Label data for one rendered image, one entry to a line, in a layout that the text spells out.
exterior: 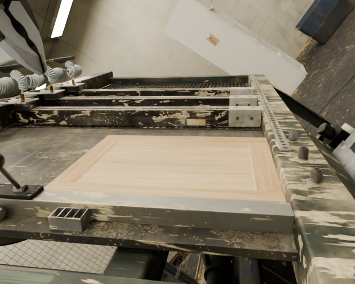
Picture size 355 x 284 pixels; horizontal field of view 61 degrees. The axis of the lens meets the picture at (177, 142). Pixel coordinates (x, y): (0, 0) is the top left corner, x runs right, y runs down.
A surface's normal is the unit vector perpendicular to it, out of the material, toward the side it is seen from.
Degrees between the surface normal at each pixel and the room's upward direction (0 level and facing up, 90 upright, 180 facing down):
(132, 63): 90
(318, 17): 90
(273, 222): 90
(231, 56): 90
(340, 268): 57
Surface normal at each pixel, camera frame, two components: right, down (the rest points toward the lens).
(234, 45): -0.25, 0.44
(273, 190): -0.04, -0.94
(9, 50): -0.04, 0.73
